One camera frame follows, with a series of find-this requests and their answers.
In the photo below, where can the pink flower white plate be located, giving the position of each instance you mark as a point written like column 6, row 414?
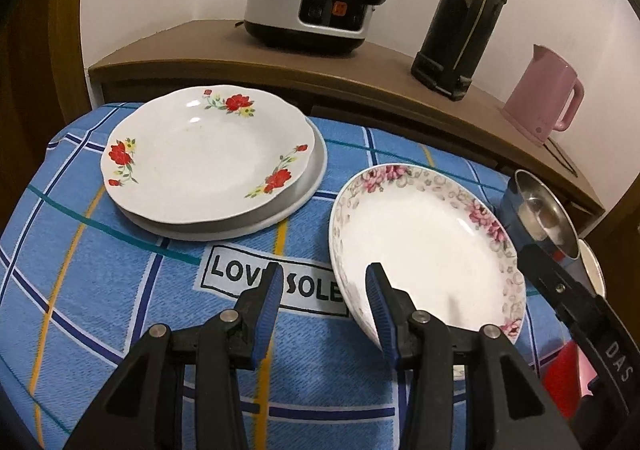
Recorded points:
column 425, row 240

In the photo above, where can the red bowl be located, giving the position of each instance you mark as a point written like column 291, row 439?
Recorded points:
column 565, row 380

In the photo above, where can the plain white plate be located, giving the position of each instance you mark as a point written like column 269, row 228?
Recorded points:
column 316, row 170

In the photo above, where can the red flower white plate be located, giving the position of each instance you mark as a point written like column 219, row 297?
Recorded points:
column 200, row 155

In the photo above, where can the brown wooden panel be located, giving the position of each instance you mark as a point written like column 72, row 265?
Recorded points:
column 65, row 30

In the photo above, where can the pink electric kettle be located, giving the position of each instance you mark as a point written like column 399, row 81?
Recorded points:
column 540, row 95

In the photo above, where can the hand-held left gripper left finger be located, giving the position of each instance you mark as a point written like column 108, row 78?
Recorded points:
column 269, row 310

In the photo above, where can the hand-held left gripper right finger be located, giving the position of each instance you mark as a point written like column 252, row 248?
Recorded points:
column 381, row 315

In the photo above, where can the white enamel bowl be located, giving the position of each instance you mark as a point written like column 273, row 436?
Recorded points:
column 594, row 270

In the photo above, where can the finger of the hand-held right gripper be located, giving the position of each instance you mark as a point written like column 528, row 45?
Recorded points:
column 550, row 275

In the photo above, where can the brown wooden cabinet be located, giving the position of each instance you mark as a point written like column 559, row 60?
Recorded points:
column 350, row 75

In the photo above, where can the blue checked blanket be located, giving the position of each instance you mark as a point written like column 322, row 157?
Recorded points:
column 125, row 280

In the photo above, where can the black thermos flask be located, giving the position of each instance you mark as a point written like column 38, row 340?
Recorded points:
column 460, row 20

